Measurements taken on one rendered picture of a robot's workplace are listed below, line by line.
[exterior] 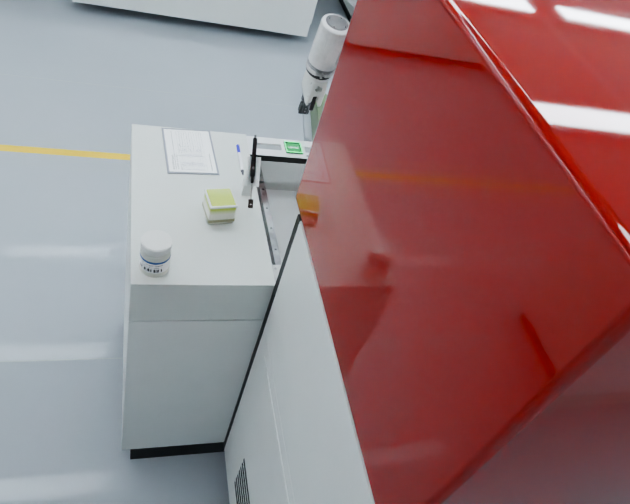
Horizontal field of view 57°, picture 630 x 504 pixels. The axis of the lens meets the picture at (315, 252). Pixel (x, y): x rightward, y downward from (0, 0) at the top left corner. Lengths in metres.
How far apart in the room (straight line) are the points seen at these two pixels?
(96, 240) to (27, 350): 0.62
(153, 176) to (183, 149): 0.16
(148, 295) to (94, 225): 1.48
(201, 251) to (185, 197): 0.20
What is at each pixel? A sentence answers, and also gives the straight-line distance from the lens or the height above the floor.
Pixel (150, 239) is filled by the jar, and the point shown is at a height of 1.06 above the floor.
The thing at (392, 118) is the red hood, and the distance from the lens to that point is 0.88.
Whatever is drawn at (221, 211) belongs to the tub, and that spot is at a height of 1.01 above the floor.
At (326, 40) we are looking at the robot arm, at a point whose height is 1.38.
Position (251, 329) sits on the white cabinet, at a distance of 1.61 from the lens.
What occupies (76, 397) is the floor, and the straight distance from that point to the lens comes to 2.37.
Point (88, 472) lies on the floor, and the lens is 2.24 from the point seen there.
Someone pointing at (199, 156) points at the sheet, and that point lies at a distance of 1.79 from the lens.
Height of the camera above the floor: 2.07
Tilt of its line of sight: 44 degrees down
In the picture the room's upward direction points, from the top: 21 degrees clockwise
